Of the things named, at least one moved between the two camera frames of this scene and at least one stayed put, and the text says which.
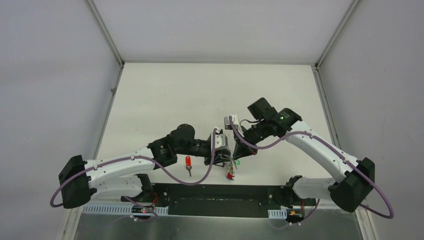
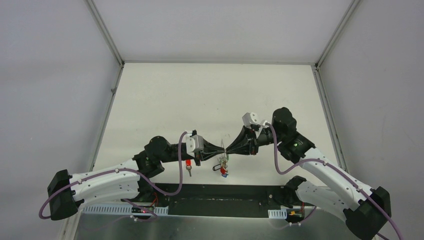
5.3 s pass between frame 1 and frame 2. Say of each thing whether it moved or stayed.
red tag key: stayed
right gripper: stayed
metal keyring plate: moved
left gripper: moved
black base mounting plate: stayed
